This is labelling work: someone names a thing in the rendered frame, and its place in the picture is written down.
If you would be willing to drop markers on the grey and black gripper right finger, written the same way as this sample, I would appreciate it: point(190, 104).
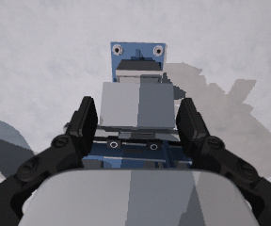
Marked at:
point(212, 155)

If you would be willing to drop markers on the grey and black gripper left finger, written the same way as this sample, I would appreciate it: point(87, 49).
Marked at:
point(62, 155)

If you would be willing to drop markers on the grey long flat bar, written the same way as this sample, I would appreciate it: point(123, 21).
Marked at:
point(160, 165)

